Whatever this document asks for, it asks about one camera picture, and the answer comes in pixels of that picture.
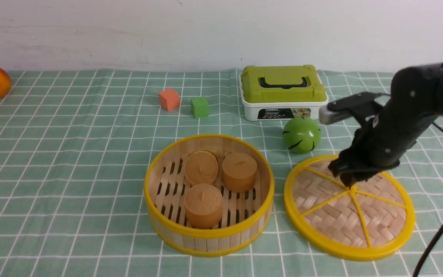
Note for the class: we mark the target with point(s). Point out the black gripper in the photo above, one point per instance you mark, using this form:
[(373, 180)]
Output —
[(379, 146)]

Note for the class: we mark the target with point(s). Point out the yellow woven bamboo steamer lid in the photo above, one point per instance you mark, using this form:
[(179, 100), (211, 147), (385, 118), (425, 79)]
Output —
[(369, 221)]

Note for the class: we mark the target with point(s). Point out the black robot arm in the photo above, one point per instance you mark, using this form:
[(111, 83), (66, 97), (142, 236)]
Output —
[(414, 90)]

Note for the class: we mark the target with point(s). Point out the yellow bamboo steamer basket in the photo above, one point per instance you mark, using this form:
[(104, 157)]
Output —
[(245, 215)]

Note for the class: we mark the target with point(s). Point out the green striped toy ball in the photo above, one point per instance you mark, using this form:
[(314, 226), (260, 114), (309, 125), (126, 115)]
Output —
[(301, 135)]

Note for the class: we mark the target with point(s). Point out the brown round cake right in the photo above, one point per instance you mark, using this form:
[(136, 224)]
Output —
[(239, 172)]

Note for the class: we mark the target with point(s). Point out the brown round cake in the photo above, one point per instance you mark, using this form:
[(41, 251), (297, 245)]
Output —
[(239, 172), (204, 206), (201, 167)]

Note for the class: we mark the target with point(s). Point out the green lidded white storage box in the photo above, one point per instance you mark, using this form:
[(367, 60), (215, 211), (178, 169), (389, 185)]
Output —
[(281, 92)]

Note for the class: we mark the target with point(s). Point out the brown round cake left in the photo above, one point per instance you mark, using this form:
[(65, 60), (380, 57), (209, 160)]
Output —
[(201, 167)]

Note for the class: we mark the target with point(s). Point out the brown round cake front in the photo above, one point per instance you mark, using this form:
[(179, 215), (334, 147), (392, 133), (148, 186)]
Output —
[(204, 206)]

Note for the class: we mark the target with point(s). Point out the green foam cube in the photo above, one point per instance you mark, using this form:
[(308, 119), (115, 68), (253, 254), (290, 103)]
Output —
[(199, 107)]

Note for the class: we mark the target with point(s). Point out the orange foam cube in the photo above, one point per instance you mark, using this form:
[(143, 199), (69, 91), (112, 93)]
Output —
[(169, 100)]

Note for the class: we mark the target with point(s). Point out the green checkered tablecloth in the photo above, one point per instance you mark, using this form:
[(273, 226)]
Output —
[(74, 149)]

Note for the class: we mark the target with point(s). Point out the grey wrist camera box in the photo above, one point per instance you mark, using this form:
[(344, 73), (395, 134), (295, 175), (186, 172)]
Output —
[(360, 106)]

